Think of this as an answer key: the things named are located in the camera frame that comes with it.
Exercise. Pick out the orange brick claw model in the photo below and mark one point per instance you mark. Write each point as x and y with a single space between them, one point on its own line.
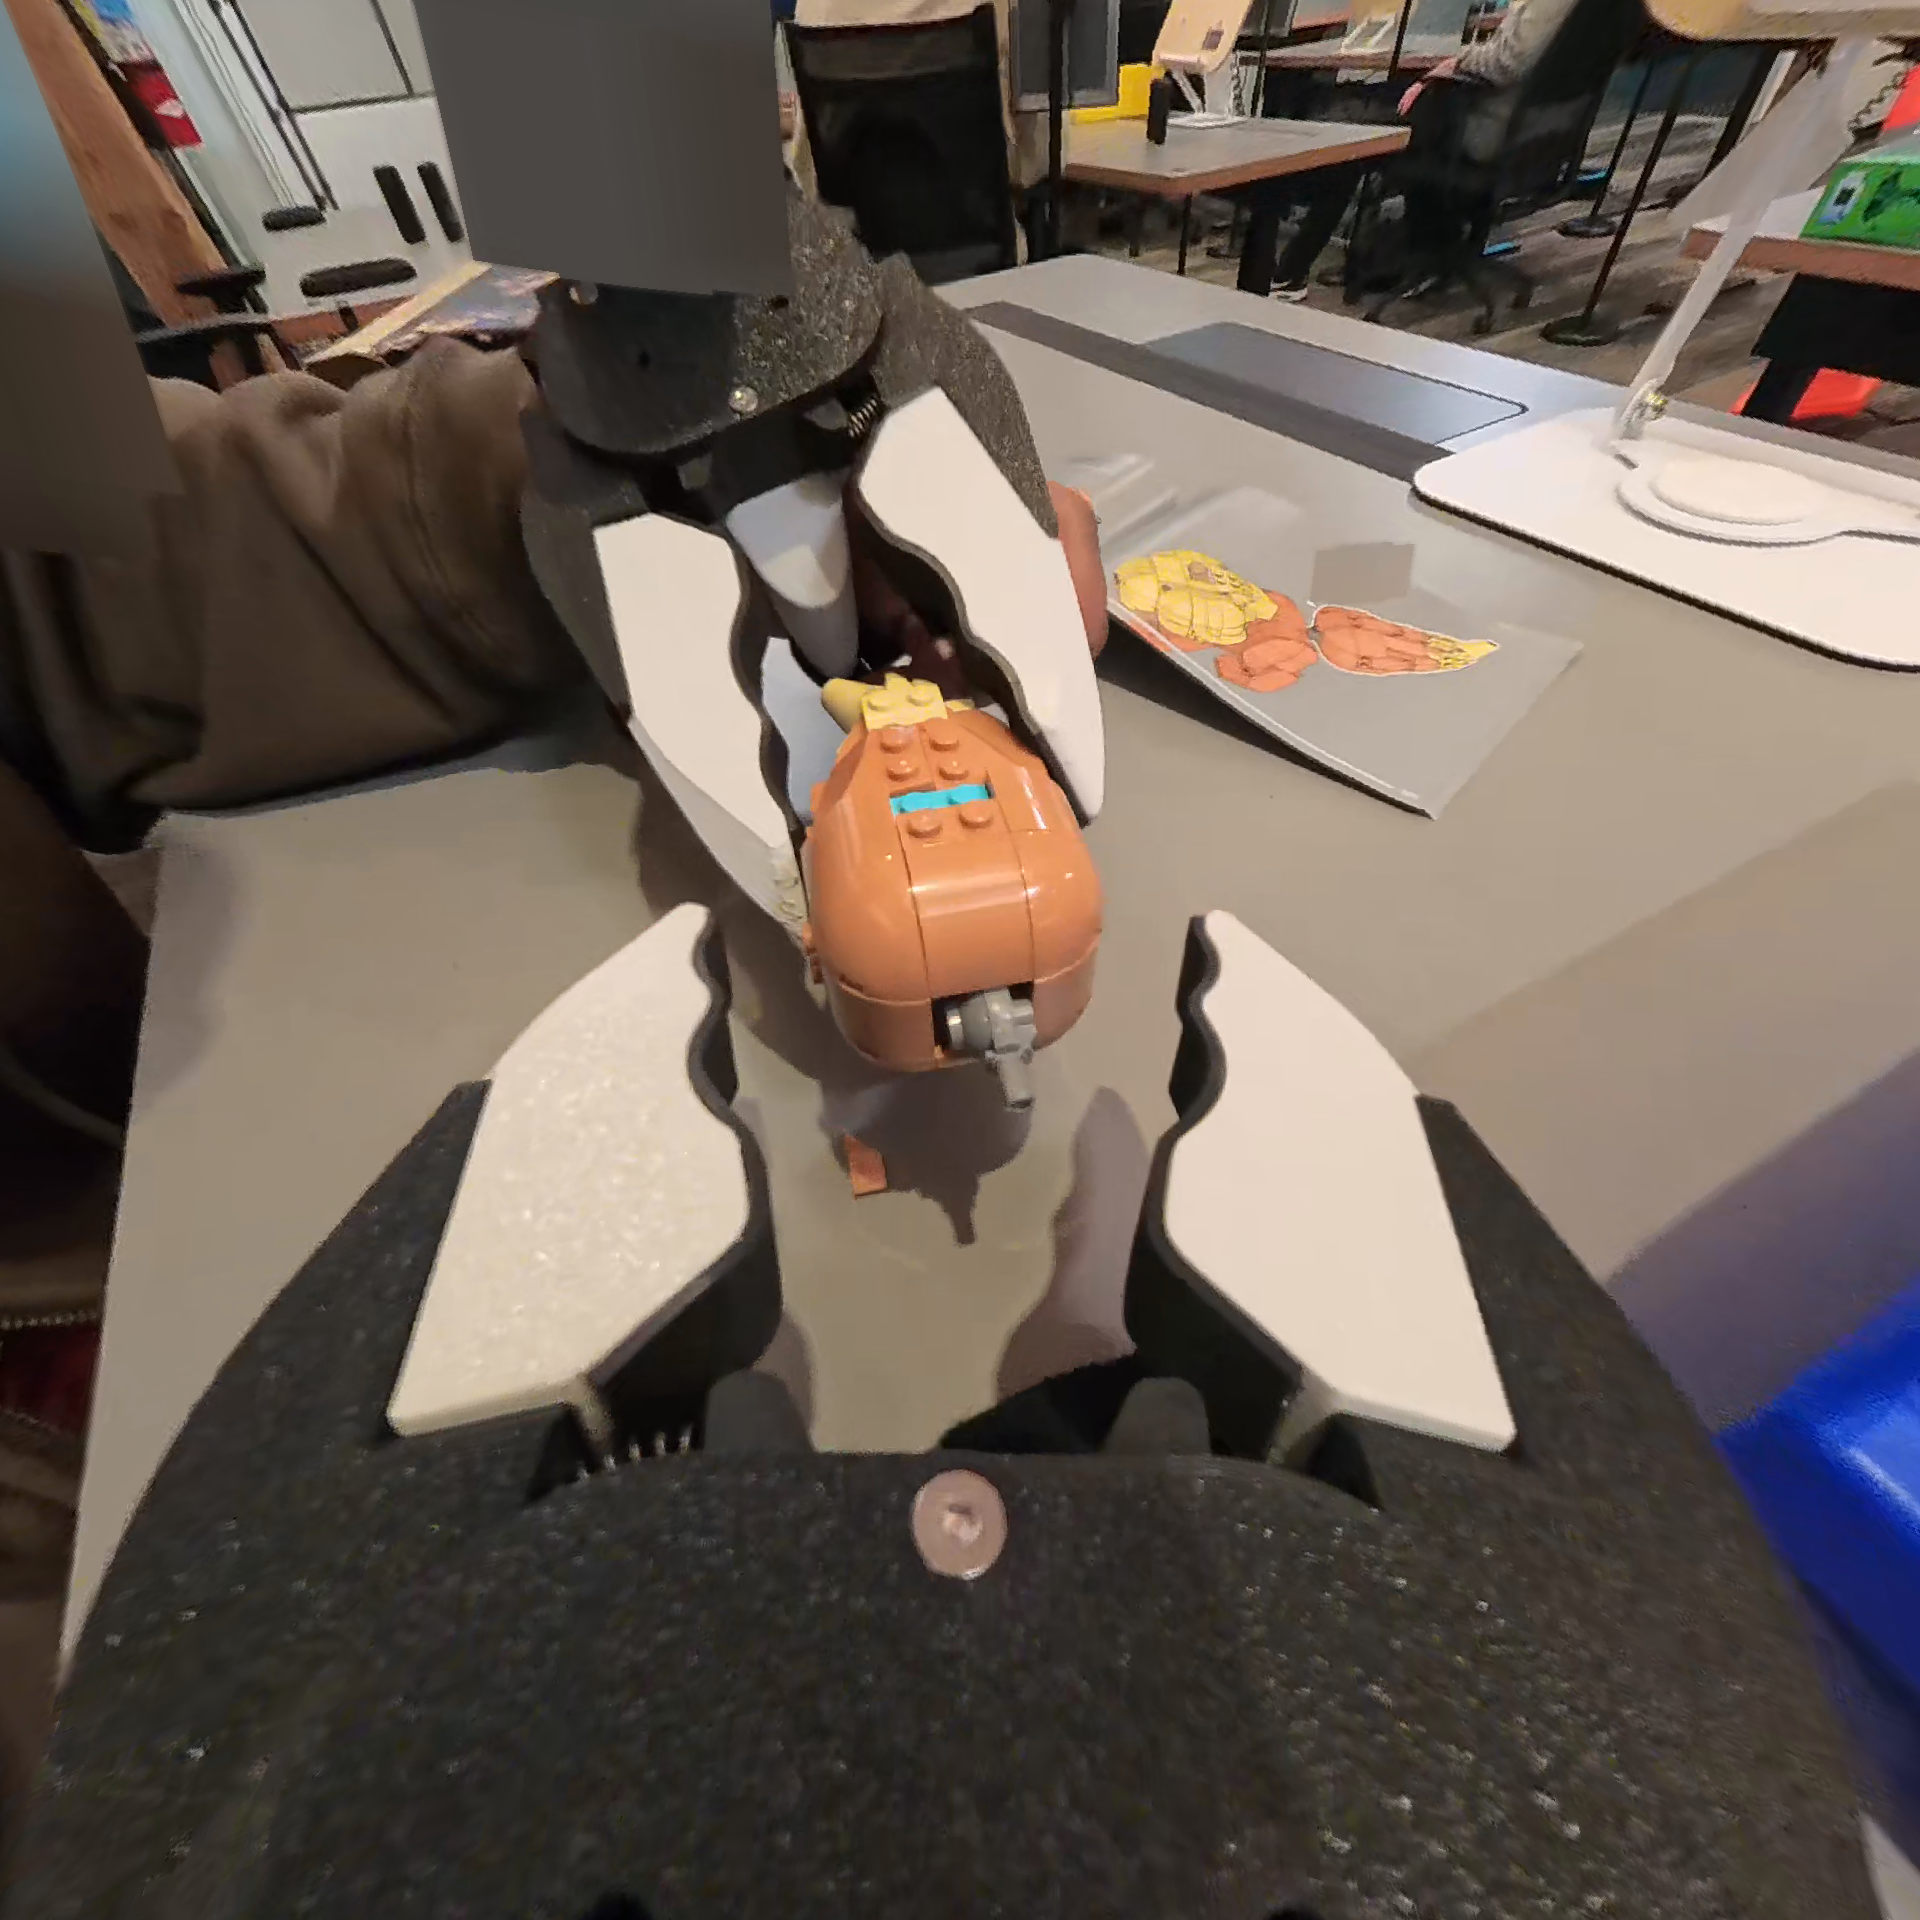
946 885

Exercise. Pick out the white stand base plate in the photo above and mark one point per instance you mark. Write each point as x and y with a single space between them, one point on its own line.
1726 511

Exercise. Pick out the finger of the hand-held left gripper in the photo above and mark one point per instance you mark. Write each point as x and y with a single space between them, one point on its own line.
677 677
990 571

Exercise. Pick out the wood-edged office table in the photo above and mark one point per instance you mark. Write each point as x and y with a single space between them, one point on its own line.
345 234
1246 150
1799 259

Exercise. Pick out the blue plastic bin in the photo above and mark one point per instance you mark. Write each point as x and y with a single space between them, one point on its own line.
1847 1470

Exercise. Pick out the person's left hand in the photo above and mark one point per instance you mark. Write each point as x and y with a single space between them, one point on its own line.
1081 580

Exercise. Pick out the grey desk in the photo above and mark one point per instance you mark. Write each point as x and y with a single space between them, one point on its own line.
1501 927

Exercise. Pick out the green box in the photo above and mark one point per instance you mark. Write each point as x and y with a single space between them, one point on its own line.
1859 202

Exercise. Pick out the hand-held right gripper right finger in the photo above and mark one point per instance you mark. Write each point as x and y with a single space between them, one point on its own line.
1337 1214

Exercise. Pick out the grey instruction booklet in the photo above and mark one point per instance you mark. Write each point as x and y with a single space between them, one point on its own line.
1394 706

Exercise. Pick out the red wall sign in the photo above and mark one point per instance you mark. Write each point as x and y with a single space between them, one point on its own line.
163 106

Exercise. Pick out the red plastic object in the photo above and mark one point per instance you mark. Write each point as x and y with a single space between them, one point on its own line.
1826 394

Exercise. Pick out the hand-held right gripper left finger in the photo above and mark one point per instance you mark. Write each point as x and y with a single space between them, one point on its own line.
572 1200

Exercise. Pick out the black office chair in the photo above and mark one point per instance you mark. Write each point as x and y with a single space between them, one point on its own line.
899 150

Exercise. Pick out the black cylinder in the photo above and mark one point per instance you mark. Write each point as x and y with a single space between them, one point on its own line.
440 198
396 202

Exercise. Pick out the small orange slope brick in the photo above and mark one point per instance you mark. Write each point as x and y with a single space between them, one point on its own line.
868 1168

